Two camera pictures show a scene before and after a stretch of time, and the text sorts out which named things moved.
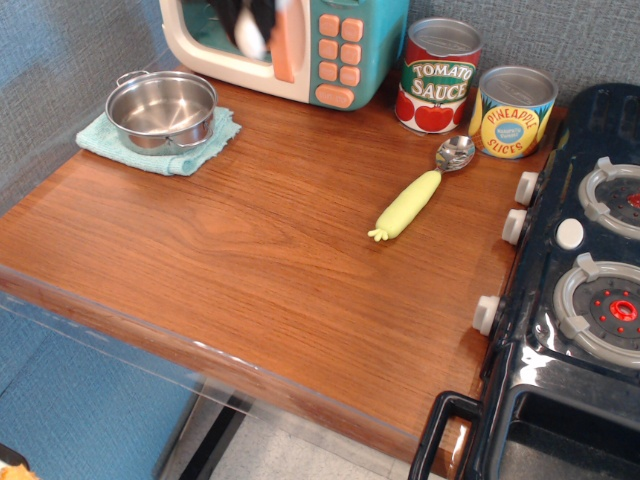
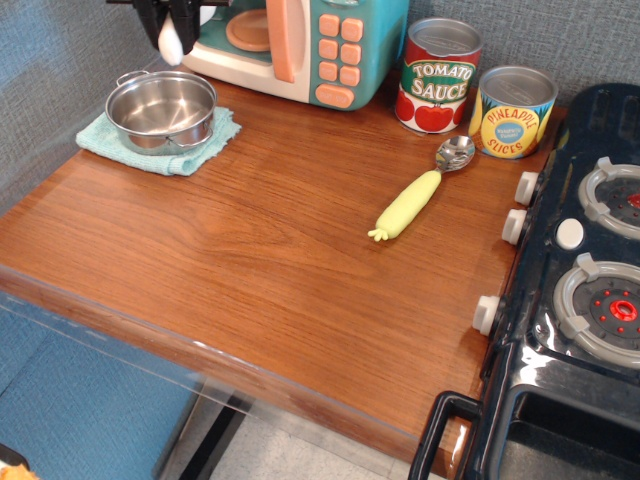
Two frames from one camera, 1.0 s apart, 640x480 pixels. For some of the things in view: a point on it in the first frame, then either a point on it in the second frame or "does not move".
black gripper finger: (265, 11) -> (186, 14)
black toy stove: (558, 394) does not move
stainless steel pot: (158, 113) does not move
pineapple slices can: (512, 111) does not move
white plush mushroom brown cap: (248, 37) -> (169, 42)
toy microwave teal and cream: (339, 54) does not move
